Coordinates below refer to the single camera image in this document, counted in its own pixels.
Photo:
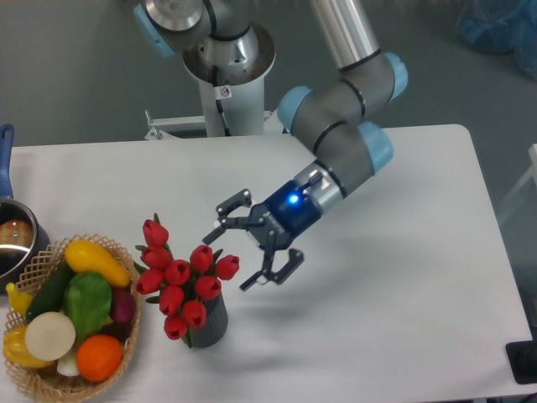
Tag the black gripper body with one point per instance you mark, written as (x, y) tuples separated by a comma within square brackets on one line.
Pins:
[(287, 213)]

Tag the red tulip bouquet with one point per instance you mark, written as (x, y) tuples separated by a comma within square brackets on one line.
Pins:
[(180, 287)]

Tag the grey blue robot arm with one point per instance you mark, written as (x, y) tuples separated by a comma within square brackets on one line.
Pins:
[(229, 56)]

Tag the dark grey ribbed vase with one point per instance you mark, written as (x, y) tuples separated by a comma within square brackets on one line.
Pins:
[(214, 328)]

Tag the purple red onion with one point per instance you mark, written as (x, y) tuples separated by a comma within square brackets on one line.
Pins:
[(123, 306)]

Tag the yellow squash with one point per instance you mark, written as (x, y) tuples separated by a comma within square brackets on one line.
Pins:
[(84, 256)]

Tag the green lettuce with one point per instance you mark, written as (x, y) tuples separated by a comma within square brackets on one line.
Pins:
[(87, 302)]

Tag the orange fruit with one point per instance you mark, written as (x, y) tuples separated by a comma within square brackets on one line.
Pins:
[(99, 357)]

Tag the dark green cucumber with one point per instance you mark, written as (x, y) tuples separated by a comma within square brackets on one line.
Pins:
[(51, 293)]

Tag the white round onion slice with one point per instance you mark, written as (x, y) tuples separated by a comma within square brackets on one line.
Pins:
[(50, 336)]

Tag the white leek stalk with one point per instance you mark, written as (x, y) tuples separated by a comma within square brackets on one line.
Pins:
[(67, 365)]

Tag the small yellow banana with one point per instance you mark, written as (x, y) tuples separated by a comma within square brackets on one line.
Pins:
[(18, 300)]

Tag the woven wicker basket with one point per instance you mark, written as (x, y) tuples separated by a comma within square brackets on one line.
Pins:
[(46, 385)]

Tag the yellow bell pepper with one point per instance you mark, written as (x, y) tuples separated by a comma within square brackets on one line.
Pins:
[(15, 350)]

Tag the black device at edge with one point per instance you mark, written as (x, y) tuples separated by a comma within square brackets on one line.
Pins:
[(522, 360)]

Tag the blue plastic bag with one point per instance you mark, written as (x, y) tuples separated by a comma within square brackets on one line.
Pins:
[(501, 27)]

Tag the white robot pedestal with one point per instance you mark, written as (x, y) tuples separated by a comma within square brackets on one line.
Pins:
[(227, 111)]

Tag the blue handled saucepan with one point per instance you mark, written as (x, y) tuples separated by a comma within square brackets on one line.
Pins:
[(22, 237)]

